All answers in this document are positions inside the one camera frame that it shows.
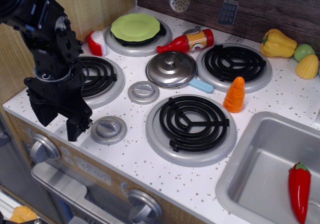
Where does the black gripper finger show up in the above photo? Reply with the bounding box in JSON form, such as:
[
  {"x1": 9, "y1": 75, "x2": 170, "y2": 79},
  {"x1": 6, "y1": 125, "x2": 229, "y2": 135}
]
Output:
[
  {"x1": 29, "y1": 97, "x2": 58, "y2": 126},
  {"x1": 66, "y1": 116, "x2": 91, "y2": 141}
]

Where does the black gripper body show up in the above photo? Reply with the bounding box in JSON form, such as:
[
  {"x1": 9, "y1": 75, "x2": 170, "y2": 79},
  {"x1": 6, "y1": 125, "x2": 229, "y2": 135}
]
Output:
[{"x1": 24, "y1": 70, "x2": 92, "y2": 119}]

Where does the orange toy carrot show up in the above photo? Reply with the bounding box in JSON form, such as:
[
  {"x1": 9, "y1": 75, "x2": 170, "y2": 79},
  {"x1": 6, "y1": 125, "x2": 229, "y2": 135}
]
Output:
[{"x1": 222, "y1": 77, "x2": 245, "y2": 113}]

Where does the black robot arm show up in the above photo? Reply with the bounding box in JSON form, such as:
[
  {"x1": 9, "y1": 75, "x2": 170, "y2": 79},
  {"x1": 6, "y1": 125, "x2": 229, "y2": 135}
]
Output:
[{"x1": 0, "y1": 0, "x2": 92, "y2": 142}]

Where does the green plate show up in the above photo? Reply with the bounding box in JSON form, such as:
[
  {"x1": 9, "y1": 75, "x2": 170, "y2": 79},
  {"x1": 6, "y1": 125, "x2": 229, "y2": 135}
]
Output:
[{"x1": 110, "y1": 14, "x2": 161, "y2": 42}]

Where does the left silver oven knob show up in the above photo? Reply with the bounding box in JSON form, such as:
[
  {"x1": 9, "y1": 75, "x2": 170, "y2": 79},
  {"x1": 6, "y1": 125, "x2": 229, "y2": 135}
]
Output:
[{"x1": 30, "y1": 133, "x2": 61, "y2": 164}]

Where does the silver oven knob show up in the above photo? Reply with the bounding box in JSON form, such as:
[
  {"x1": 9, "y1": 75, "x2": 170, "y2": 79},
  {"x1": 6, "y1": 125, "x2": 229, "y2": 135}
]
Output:
[
  {"x1": 128, "y1": 189, "x2": 163, "y2": 223},
  {"x1": 30, "y1": 133, "x2": 61, "y2": 164}
]

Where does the lower silver stovetop knob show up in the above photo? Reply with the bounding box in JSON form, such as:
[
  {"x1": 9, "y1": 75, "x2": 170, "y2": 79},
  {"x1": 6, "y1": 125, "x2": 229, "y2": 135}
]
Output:
[{"x1": 90, "y1": 116, "x2": 127, "y2": 145}]

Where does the silver stovetop knob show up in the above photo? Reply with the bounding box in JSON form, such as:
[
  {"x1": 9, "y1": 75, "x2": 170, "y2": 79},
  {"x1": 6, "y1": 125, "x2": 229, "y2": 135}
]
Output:
[
  {"x1": 128, "y1": 81, "x2": 160, "y2": 105},
  {"x1": 90, "y1": 116, "x2": 127, "y2": 145}
]

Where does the front left stove burner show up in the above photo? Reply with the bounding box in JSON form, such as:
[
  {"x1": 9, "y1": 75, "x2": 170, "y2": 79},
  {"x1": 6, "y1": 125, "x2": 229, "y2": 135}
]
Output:
[{"x1": 79, "y1": 56, "x2": 125, "y2": 109}]

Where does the stove burner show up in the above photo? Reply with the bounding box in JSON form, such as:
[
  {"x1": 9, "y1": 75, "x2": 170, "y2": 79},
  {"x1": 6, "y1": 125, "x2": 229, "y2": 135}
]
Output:
[
  {"x1": 79, "y1": 56, "x2": 125, "y2": 109},
  {"x1": 196, "y1": 43, "x2": 273, "y2": 94},
  {"x1": 145, "y1": 95, "x2": 237, "y2": 167},
  {"x1": 104, "y1": 20, "x2": 173, "y2": 57}
]

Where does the red white toy cheese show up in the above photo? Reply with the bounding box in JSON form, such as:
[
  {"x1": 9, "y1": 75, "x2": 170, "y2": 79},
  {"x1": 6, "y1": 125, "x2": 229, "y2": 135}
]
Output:
[{"x1": 87, "y1": 31, "x2": 107, "y2": 57}]

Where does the upper silver stovetop knob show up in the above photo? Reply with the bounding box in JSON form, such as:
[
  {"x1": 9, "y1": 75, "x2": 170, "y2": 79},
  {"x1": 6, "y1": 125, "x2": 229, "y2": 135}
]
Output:
[{"x1": 128, "y1": 81, "x2": 160, "y2": 105}]

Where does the back left stove burner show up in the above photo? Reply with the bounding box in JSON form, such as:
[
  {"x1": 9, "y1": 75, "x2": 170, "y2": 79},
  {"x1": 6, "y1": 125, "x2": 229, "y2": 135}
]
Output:
[{"x1": 104, "y1": 20, "x2": 173, "y2": 57}]

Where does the yellow toy on floor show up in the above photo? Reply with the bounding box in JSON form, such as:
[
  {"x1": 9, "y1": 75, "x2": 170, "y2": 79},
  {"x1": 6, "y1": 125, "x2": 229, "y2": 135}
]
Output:
[{"x1": 9, "y1": 206, "x2": 38, "y2": 223}]

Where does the right silver oven knob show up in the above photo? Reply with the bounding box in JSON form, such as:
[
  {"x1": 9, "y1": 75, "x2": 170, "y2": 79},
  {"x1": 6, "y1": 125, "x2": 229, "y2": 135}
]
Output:
[{"x1": 128, "y1": 189, "x2": 163, "y2": 223}]

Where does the steel pan lid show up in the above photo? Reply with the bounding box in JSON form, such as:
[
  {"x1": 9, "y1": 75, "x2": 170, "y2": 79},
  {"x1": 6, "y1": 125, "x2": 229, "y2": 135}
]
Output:
[{"x1": 145, "y1": 51, "x2": 197, "y2": 88}]

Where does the front right stove burner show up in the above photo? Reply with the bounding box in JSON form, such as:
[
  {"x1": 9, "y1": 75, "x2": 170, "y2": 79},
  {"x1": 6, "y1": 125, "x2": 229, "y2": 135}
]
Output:
[{"x1": 145, "y1": 95, "x2": 237, "y2": 167}]

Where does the red ketchup bottle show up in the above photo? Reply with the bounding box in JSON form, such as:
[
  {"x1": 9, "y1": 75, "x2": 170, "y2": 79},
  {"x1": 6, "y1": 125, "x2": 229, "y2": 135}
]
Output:
[{"x1": 156, "y1": 29, "x2": 215, "y2": 54}]

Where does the back right stove burner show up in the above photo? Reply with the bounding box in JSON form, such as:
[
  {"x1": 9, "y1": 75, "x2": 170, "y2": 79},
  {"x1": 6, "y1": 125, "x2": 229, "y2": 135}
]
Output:
[{"x1": 196, "y1": 43, "x2": 273, "y2": 94}]

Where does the hanging silver spatula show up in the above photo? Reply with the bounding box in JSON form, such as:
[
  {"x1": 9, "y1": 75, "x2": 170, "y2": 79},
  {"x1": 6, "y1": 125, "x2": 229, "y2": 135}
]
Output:
[{"x1": 217, "y1": 0, "x2": 239, "y2": 25}]

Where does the silver sink basin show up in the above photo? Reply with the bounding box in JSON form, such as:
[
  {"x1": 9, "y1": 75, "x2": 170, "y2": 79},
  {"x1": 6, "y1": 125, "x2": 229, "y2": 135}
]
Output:
[{"x1": 216, "y1": 112, "x2": 320, "y2": 223}]

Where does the yellow toy bell pepper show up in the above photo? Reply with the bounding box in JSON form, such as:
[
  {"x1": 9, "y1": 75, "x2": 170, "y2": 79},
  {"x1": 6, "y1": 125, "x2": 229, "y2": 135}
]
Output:
[{"x1": 260, "y1": 29, "x2": 298, "y2": 58}]

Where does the red toy chili pepper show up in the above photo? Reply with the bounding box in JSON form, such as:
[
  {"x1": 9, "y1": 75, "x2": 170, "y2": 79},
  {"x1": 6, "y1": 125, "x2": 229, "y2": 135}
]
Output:
[{"x1": 288, "y1": 162, "x2": 312, "y2": 223}]

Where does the green toy apple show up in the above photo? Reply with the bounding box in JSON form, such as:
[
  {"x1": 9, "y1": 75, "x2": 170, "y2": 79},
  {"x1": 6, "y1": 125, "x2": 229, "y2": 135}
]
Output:
[{"x1": 293, "y1": 44, "x2": 316, "y2": 62}]

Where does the yellow toy corn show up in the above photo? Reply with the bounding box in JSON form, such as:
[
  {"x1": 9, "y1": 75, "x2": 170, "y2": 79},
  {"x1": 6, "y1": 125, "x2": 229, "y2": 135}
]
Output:
[{"x1": 295, "y1": 55, "x2": 320, "y2": 79}]

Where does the silver oven door handle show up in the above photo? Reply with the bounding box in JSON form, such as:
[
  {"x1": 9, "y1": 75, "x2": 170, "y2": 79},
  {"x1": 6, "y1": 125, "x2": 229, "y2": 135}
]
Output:
[{"x1": 31, "y1": 162, "x2": 123, "y2": 223}]

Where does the light blue pan handle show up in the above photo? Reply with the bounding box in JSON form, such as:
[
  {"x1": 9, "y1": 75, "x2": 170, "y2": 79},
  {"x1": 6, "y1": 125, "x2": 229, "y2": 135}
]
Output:
[{"x1": 188, "y1": 78, "x2": 215, "y2": 93}]

